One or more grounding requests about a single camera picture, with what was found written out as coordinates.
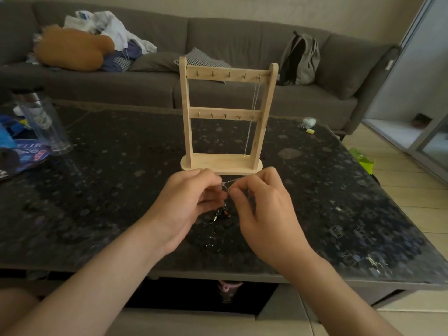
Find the silver chain necklace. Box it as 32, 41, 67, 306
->
243, 75, 262, 157

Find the grey fabric sofa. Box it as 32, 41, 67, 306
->
0, 0, 402, 133

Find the blue crumpled garment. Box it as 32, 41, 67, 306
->
101, 39, 143, 73

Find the pink item under table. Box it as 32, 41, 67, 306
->
217, 280, 244, 304

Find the dark shoe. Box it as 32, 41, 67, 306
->
411, 113, 434, 129

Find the person's left forearm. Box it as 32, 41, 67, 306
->
3, 224, 172, 336

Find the green bag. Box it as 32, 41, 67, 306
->
349, 147, 376, 175

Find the clear plastic tumbler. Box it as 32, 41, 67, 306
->
11, 87, 73, 156

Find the wooden jewelry stand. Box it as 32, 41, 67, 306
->
179, 56, 280, 175

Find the checkered pillow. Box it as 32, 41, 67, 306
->
173, 47, 232, 83

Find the blue printed packet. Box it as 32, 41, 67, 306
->
0, 115, 53, 181

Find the person's bare leg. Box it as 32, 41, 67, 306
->
0, 287, 39, 329

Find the silver pendant necklace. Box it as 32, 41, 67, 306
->
218, 176, 245, 193

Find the person's left hand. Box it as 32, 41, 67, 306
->
143, 168, 229, 256

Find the blue plastic bottle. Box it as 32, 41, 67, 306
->
0, 122, 17, 149

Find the grey flat cushion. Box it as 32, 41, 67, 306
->
128, 51, 182, 72

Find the grey backpack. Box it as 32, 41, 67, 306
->
277, 30, 321, 86

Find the white crumpled garment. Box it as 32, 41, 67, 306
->
63, 10, 157, 55

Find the black cord necklace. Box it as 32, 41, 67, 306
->
201, 203, 231, 226

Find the person's right hand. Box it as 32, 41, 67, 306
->
227, 167, 328, 280

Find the sliding glass door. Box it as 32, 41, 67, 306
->
363, 0, 448, 182

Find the brown plush toy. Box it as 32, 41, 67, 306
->
34, 25, 115, 72

